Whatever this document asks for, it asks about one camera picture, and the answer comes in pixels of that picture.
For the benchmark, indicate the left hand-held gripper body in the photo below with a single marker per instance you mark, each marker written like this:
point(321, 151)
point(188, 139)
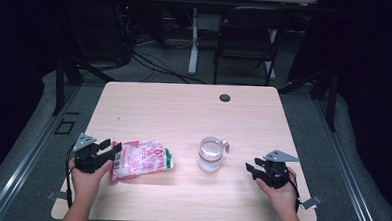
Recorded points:
point(86, 159)

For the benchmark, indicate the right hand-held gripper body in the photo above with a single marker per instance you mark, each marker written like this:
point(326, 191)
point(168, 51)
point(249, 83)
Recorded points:
point(274, 174)

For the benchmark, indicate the pink and white plastic bag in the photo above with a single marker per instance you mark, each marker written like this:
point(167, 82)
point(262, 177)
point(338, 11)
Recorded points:
point(141, 159)

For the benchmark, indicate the glass jar with hinged lid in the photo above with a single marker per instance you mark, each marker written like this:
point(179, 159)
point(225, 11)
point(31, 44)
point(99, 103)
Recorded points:
point(210, 156)

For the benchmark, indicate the person's left hand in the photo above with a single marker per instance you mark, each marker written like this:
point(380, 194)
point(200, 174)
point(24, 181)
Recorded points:
point(87, 182)

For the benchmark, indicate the person's right hand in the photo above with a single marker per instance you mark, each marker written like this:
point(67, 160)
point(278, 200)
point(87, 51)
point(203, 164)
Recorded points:
point(280, 197)

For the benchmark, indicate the short black floor tape strip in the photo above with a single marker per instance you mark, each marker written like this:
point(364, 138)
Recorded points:
point(72, 113)

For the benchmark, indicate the grey tape piece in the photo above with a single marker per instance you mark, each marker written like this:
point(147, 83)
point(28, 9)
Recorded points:
point(311, 202)
point(57, 195)

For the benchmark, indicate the dark round table grommet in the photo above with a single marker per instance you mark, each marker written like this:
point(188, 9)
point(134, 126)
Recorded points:
point(225, 98)

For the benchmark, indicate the black metal stand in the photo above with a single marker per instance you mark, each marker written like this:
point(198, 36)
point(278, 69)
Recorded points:
point(332, 103)
point(59, 84)

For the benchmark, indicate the white desk leg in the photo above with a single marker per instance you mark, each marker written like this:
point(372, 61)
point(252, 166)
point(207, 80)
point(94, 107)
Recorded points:
point(272, 63)
point(194, 50)

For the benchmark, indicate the black folding chair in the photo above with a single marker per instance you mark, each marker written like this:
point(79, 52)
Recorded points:
point(247, 29)

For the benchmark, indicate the metal floor rail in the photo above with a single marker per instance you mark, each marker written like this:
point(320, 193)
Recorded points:
point(345, 170)
point(21, 169)

